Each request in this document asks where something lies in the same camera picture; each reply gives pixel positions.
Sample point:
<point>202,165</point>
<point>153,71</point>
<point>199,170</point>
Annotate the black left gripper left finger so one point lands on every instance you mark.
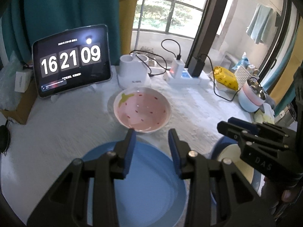
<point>66,201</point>

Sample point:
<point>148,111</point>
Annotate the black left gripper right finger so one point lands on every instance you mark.
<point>238,204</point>

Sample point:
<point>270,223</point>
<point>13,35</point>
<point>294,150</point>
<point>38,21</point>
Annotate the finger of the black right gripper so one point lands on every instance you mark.
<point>236,132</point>
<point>255,127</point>

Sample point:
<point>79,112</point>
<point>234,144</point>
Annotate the large blue plate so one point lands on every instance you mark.
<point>151,194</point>

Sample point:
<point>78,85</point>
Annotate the pink strawberry bowl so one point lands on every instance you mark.
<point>144,109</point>

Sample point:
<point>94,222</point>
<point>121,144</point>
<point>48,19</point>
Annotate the cream bowl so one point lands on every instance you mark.
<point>233,152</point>

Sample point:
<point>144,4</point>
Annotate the right hand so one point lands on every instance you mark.
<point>284,205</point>

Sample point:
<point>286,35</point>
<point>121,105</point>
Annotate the steel thermos bottle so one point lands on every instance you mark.
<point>287,116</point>

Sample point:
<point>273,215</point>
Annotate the light blue bowl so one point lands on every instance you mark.
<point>245,103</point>

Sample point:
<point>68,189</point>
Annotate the yellow teal curtain right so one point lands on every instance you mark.
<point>280,86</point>

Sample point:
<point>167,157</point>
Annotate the white basket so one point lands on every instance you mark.
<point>242,75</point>

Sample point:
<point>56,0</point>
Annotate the white power strip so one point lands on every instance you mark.
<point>187,79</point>

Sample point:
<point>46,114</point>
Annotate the black charger adapter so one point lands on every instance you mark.
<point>195,67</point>

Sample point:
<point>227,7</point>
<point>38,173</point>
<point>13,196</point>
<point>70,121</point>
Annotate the black round object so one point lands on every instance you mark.
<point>5,138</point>

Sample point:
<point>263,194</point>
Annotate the white charger plug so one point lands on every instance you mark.
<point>177,68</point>

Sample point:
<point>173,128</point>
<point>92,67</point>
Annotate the hanging light blue towel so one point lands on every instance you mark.
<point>262,26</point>

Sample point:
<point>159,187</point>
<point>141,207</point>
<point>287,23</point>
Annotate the cardboard box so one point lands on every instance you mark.
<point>21,113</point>

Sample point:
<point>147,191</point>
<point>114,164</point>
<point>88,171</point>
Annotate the clear plastic bag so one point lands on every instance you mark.
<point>9,97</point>

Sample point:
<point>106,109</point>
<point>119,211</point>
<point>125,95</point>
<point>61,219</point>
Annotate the small white box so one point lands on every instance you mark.
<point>22,80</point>

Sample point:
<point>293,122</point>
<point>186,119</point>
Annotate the white desk lamp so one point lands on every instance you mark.
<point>132,70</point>

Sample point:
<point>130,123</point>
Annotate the tablet showing clock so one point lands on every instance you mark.
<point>71,59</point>

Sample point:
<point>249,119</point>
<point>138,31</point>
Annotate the yellow curtain left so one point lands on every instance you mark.
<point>127,9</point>

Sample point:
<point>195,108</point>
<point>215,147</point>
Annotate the teal curtain left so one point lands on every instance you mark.
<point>25,21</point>

